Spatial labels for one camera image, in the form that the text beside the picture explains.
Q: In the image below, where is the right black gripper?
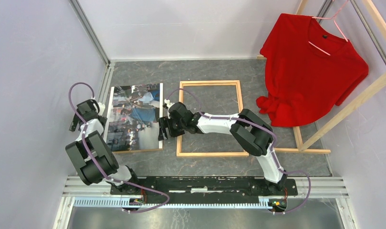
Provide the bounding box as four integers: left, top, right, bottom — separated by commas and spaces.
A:
158, 116, 186, 141

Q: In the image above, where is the photo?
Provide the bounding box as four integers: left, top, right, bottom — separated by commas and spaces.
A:
104, 83, 164, 154

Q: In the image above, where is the wooden picture frame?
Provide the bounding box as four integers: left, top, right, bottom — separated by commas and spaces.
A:
176, 80, 250, 158

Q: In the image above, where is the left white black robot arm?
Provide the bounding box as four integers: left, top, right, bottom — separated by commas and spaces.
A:
65, 99, 140, 195

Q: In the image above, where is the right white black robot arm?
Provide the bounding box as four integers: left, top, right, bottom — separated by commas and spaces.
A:
158, 100, 287, 195

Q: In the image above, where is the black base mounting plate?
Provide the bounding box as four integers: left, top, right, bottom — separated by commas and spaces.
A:
110, 176, 298, 204

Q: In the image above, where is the wooden clothes rack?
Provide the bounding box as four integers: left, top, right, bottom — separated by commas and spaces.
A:
274, 0, 386, 155

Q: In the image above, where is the red t-shirt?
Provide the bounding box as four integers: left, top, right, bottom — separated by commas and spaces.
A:
256, 13, 369, 127

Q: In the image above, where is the pink clothes hanger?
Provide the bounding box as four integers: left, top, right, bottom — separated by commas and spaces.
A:
307, 0, 350, 57

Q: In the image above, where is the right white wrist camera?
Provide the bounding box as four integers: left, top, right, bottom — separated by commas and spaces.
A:
163, 99, 173, 109

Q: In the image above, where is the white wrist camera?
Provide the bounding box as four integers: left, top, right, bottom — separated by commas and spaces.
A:
97, 102, 106, 116
163, 99, 173, 109

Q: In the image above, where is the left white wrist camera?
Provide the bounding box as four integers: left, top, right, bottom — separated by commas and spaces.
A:
97, 102, 106, 116

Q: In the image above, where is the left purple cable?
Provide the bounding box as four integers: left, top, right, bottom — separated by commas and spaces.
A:
68, 82, 171, 214

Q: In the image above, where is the metal corner post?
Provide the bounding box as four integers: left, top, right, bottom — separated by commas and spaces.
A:
69, 0, 111, 66

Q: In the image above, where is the aluminium rail frame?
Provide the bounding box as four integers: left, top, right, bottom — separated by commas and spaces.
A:
53, 176, 358, 229

